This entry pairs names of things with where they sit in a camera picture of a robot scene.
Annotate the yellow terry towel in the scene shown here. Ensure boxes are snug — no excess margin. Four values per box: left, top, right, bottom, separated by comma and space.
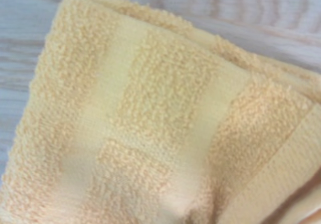
0, 0, 321, 224

